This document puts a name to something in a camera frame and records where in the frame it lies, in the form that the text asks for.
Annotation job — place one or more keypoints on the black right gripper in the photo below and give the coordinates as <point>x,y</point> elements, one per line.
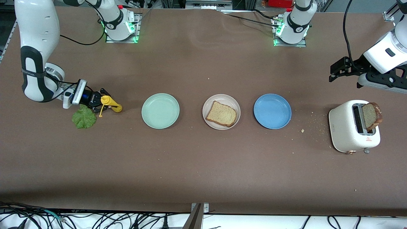
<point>91,98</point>

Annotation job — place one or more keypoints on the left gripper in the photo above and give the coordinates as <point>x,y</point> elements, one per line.
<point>355,65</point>

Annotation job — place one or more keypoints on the yellow mustard squeeze bottle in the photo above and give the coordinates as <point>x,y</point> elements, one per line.
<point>116,107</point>

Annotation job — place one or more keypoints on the green lettuce leaf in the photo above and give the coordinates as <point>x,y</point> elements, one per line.
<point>84,119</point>

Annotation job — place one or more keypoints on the dark crust bread slice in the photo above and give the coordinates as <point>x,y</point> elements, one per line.
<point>369,116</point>

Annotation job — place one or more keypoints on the light crust bread slice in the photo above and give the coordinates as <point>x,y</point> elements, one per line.
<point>221,114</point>

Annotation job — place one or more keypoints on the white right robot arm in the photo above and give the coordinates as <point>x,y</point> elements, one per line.
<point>35,25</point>

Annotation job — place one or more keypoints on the pale green plate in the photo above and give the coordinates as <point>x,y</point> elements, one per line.
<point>160,111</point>

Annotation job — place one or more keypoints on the blue plate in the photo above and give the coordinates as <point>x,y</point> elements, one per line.
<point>272,111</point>

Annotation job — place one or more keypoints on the beige plate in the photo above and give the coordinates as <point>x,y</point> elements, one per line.
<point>229,100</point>

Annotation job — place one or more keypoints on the white toaster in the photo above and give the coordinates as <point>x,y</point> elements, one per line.
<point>341,127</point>

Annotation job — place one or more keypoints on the red box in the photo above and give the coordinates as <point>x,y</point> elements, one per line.
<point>281,3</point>

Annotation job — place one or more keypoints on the black power plug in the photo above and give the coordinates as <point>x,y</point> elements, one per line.
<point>165,224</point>

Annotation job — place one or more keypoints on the grey aluminium beam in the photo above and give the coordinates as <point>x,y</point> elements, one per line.
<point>194,221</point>

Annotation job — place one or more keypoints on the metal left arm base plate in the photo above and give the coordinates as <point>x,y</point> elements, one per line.
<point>289,45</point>

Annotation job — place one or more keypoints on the metal table corner bracket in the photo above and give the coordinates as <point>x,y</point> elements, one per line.
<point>388,17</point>

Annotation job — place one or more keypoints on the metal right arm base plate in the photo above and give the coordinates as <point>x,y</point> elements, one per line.
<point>138,31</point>

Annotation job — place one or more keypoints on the silver aluminium frame rail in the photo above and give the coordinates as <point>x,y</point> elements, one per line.
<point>206,4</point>

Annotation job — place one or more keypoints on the small metal bracket plate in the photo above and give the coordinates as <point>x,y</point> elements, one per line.
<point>206,208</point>

